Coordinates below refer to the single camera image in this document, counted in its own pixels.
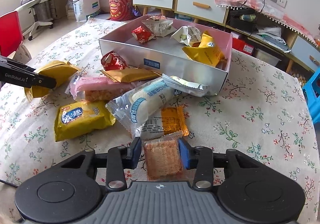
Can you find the beige cloth bag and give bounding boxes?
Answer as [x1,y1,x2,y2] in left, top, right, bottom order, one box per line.
[14,44,32,63]

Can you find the black storage box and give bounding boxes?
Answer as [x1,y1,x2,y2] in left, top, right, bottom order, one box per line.
[229,7,257,33]

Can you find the white shopping bag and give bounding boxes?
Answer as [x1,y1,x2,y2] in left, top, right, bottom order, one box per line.
[72,0,101,22]

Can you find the folded pale clothes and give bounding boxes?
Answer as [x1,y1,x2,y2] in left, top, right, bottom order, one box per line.
[255,25,292,52]

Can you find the clear rice cracker packet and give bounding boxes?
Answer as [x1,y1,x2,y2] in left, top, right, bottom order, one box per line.
[142,131,185,181]

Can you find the white storage bin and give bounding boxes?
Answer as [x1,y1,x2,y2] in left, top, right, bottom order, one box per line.
[255,48,279,67]

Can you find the gold pillow packet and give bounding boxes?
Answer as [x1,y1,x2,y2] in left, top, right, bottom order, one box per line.
[24,60,80,102]

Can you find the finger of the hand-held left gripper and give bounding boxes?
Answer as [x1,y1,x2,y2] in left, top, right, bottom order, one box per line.
[0,55,37,74]
[31,74,57,89]

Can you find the clear packet white roll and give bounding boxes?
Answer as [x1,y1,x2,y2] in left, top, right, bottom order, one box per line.
[105,80,179,139]

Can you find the yellow packet blue label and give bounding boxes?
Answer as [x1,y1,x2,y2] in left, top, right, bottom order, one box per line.
[54,100,117,142]

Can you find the red snack packet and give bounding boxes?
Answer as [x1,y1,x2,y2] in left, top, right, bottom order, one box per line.
[131,25,157,44]
[100,50,128,71]

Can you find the blue plastic stool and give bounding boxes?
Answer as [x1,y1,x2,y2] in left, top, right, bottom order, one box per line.
[302,67,320,124]

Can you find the yellow egg tray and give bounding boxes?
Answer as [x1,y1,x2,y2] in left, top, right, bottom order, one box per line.
[285,70,307,84]

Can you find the cream silver snack packet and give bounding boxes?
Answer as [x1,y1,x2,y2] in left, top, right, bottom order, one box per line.
[162,73,210,97]

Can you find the silver box pink inside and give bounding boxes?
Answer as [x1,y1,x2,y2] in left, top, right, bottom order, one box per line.
[98,14,233,96]

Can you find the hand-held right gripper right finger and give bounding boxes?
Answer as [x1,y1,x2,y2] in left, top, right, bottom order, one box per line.
[178,137,262,189]

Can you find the pale blue drawer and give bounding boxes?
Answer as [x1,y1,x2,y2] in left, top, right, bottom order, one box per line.
[290,35,320,72]

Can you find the white packet black text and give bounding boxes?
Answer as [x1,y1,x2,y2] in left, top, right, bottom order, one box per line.
[141,15,175,37]

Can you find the red chair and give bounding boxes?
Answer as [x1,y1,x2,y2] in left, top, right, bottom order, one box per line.
[0,11,24,58]

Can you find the orange packet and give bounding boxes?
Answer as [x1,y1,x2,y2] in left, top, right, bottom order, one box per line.
[139,106,190,140]

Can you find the pink wafer packet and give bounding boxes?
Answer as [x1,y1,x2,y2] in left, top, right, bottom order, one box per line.
[66,75,134,102]

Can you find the golden bar packet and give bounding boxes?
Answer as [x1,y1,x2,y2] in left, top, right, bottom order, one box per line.
[100,68,162,83]

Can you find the floral cloth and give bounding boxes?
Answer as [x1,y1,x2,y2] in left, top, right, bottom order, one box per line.
[0,17,318,224]

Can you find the red box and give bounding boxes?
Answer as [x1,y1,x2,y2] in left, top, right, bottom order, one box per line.
[231,37,254,54]

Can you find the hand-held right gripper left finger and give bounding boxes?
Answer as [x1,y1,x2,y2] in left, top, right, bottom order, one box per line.
[59,136,142,191]

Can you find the large yellow waffle packet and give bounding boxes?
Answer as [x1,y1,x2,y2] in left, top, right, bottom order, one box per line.
[182,31,225,67]

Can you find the low wooden shelf unit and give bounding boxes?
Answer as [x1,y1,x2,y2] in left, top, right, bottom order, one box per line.
[225,6,320,74]

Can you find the red printed bag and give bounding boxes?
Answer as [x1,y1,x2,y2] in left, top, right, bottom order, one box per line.
[108,0,135,21]

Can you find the white green printed packet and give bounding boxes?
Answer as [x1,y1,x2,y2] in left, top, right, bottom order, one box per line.
[171,25,203,47]

